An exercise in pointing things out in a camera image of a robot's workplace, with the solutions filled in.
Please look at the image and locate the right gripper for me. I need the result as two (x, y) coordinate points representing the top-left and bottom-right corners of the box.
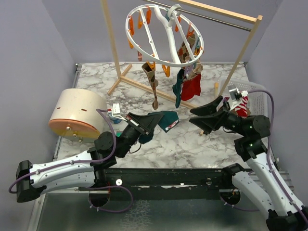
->
(189, 95), (248, 136)

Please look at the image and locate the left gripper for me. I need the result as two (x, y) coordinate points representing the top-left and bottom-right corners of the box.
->
(116, 113), (164, 159)

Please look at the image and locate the dark teal sock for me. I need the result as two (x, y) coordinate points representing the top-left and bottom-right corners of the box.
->
(172, 69), (187, 108)
(139, 111), (179, 144)

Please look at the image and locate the red white striped sock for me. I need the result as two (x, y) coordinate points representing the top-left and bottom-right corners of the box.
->
(230, 96), (251, 118)

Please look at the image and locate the purple clothespin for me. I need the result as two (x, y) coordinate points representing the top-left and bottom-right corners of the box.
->
(183, 64), (193, 78)

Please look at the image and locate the beige argyle sock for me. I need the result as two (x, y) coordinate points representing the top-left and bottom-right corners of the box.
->
(178, 34), (196, 63)
(141, 62), (158, 110)

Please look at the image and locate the wooden hanger rack frame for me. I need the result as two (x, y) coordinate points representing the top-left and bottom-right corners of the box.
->
(100, 0), (263, 137)

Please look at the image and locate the white round clip hanger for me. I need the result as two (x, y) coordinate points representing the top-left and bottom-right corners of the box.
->
(127, 6), (196, 63)

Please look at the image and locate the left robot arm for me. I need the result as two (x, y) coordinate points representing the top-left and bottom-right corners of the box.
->
(9, 113), (163, 203)

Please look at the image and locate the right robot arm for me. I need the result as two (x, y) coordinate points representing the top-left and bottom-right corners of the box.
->
(189, 96), (308, 231)

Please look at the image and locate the yellow highlighter marker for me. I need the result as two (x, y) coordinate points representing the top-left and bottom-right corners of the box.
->
(214, 82), (219, 98)

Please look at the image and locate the teal green small box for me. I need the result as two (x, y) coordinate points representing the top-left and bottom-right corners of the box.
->
(116, 131), (122, 137)

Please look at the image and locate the blue patterned round tin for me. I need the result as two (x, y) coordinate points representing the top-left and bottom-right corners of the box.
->
(108, 113), (121, 124)

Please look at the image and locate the red beige reindeer sock front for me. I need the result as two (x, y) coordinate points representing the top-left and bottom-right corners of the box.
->
(181, 64), (203, 101)

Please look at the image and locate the white plastic basket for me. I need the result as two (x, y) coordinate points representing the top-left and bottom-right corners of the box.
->
(222, 79), (268, 117)

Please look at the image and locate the yellow orange clothespin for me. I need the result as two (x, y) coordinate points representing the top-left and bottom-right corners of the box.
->
(161, 64), (170, 77)

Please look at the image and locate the pink clothespin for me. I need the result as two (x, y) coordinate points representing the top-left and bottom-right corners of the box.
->
(137, 51), (142, 62)

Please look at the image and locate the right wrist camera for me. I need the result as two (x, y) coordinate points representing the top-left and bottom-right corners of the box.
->
(228, 85), (248, 110)

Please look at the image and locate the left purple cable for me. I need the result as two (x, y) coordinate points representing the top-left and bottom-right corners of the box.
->
(8, 108), (118, 194)

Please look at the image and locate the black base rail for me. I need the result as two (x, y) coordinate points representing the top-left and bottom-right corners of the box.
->
(72, 167), (251, 201)

